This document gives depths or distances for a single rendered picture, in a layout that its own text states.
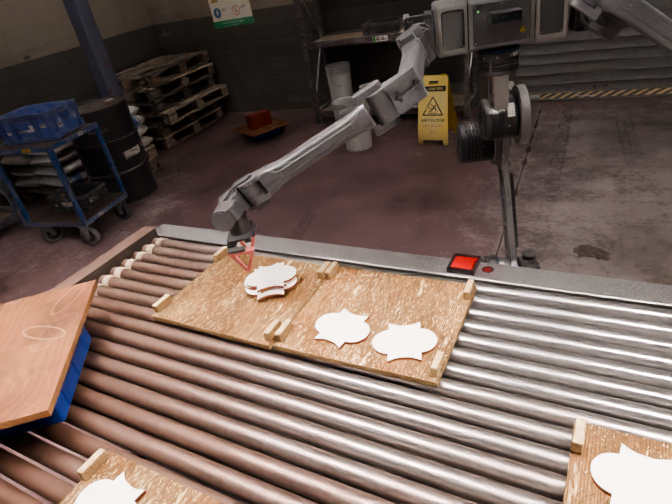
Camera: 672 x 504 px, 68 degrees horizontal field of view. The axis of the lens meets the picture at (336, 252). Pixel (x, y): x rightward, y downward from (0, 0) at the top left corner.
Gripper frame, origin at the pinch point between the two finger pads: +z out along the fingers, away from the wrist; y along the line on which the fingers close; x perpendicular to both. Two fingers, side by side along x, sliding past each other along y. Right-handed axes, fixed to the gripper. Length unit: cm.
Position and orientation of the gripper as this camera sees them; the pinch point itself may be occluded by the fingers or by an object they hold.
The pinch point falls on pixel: (249, 259)
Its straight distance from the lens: 139.9
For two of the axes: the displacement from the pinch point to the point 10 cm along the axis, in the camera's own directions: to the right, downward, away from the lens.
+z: 1.7, 8.5, 5.1
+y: -0.9, -5.0, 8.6
